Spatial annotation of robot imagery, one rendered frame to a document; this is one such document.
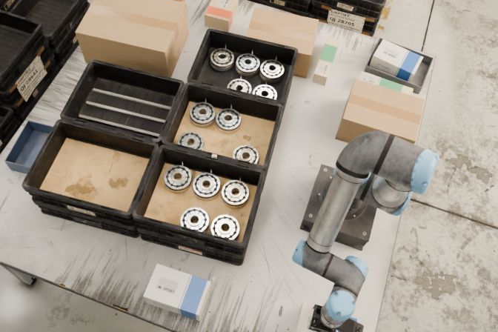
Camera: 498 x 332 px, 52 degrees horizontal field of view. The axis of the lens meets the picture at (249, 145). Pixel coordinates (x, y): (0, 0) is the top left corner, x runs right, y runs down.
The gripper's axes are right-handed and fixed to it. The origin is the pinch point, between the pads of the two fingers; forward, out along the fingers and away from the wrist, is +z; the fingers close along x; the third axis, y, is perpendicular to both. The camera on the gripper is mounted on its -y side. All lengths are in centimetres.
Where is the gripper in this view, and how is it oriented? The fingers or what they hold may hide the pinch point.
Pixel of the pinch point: (327, 330)
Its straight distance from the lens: 184.2
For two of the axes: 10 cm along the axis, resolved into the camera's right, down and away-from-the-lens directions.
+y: -9.6, -2.7, 1.0
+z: -0.5, 5.1, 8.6
